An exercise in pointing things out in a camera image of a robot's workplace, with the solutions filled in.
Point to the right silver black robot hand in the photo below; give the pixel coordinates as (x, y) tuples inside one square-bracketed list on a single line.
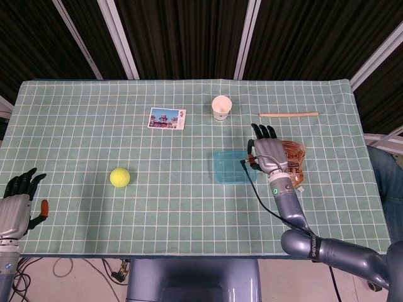
[(270, 154)]

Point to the postcard with building photo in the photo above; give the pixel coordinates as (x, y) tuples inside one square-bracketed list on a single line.
[(167, 118)]

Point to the white paper cup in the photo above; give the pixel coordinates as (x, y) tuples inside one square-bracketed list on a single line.
[(221, 107)]

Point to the person's leg in jeans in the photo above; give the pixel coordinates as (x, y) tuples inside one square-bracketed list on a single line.
[(388, 182)]

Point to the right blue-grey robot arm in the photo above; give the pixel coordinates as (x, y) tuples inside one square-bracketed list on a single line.
[(340, 251)]

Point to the grey metal frame bar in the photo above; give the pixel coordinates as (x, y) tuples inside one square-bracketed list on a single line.
[(385, 138)]

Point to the light wooden stick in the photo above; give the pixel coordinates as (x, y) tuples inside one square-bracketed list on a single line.
[(289, 114)]

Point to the black pleated curtain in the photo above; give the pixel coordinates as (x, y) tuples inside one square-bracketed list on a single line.
[(189, 34)]

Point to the blue translucent container lid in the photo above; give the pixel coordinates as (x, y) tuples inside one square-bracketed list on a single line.
[(230, 168)]

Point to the brown sauce spout pouch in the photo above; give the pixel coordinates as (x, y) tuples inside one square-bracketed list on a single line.
[(297, 157)]

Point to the thin white frame post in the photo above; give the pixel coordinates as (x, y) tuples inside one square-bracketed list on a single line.
[(77, 39)]

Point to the blue-grey robot torso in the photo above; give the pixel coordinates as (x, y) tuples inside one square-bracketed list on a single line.
[(193, 280)]

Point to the black caster wheel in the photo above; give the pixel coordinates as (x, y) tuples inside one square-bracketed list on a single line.
[(374, 287)]

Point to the yellow tennis ball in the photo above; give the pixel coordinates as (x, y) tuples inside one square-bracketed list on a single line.
[(120, 177)]

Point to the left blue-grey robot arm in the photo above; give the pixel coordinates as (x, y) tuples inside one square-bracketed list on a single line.
[(7, 272)]

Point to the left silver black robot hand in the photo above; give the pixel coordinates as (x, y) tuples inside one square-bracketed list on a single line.
[(14, 217)]

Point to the black yellow floor plug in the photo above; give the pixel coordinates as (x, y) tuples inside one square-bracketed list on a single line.
[(119, 273)]

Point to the green checked tablecloth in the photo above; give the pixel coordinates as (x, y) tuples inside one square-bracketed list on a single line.
[(157, 204)]

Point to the wide double white frame post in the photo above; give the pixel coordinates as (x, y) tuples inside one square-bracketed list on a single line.
[(118, 37)]

